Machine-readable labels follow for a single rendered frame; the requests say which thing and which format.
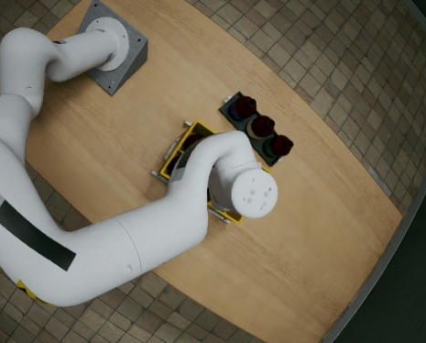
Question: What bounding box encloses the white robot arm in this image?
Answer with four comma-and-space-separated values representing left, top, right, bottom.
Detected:
0, 17, 278, 307

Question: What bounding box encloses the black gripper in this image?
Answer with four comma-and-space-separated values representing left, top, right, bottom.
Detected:
208, 166, 230, 212

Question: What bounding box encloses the yellow crate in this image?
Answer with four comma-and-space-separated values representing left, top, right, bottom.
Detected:
158, 122, 271, 225

